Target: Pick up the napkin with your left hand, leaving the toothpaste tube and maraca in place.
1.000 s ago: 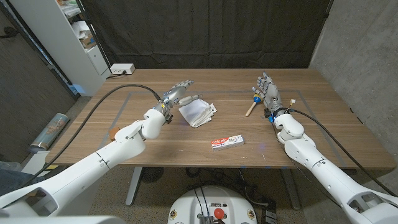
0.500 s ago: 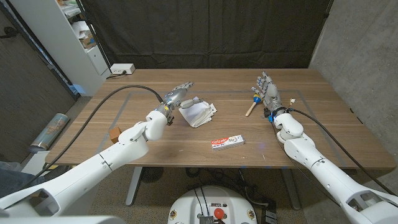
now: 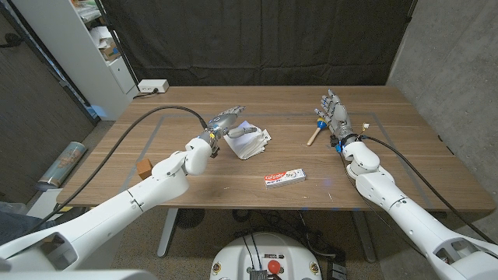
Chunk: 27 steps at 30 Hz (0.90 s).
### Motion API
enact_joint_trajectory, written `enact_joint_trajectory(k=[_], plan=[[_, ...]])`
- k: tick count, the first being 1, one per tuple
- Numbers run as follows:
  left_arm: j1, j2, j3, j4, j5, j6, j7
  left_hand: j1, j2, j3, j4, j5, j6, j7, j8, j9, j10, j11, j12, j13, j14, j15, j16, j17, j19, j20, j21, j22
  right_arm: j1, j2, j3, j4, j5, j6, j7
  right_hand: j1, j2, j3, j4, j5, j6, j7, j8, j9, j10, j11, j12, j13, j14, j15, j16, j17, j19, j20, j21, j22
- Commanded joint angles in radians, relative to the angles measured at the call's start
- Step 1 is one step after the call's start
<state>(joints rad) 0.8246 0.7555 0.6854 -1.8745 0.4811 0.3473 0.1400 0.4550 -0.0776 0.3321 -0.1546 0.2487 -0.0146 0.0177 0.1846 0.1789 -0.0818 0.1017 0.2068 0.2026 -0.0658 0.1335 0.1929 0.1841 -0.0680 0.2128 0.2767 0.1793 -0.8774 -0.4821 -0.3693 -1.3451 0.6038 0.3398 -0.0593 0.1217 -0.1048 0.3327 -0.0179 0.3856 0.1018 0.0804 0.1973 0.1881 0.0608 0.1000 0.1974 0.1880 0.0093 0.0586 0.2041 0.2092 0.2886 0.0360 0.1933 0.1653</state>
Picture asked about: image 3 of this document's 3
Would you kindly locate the blue yellow wooden maraca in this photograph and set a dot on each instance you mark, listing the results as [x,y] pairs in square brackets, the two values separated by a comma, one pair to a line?
[321,124]

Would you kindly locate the white cloth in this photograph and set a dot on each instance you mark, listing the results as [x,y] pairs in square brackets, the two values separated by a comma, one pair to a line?
[249,147]

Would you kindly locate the red white toothpaste box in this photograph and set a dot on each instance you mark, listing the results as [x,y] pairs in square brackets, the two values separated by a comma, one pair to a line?
[285,178]

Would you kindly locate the black round floor fan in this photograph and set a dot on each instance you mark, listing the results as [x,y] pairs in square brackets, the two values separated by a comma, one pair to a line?
[189,218]

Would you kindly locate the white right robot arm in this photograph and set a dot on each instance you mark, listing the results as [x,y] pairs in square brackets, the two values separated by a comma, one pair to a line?
[408,215]

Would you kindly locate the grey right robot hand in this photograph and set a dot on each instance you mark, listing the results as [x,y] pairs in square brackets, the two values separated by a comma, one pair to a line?
[340,116]

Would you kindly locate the grey table leg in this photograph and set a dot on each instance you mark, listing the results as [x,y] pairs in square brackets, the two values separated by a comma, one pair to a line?
[168,231]
[363,237]

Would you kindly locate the white shelf cabinet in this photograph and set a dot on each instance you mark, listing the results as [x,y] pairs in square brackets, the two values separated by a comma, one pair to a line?
[74,50]

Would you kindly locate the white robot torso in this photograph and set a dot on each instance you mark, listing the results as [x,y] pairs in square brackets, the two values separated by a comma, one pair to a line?
[78,276]

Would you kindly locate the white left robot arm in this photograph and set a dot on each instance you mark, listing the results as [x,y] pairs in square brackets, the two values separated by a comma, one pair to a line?
[116,214]

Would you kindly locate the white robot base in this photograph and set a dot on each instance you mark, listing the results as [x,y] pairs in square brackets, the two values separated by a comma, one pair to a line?
[233,256]

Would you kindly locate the brown wooden block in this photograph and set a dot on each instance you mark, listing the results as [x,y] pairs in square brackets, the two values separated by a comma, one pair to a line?
[144,169]

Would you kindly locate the cardboard box with blue tape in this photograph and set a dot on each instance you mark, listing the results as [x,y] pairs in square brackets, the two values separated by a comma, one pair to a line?
[111,50]

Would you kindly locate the person's leg in jeans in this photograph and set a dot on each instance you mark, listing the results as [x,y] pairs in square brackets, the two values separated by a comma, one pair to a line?
[15,227]

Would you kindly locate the red emergency stop button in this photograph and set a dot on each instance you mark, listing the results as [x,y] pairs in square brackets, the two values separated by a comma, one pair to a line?
[274,266]

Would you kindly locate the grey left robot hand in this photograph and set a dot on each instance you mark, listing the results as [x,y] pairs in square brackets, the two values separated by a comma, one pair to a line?
[219,124]

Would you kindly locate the dark shoe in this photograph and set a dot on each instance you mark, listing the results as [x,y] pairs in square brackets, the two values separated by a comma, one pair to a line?
[68,215]

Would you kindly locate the white power strip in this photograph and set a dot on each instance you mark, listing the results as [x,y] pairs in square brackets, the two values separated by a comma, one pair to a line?
[152,85]

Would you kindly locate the black curtain backdrop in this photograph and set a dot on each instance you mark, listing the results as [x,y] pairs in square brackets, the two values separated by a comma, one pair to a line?
[260,39]

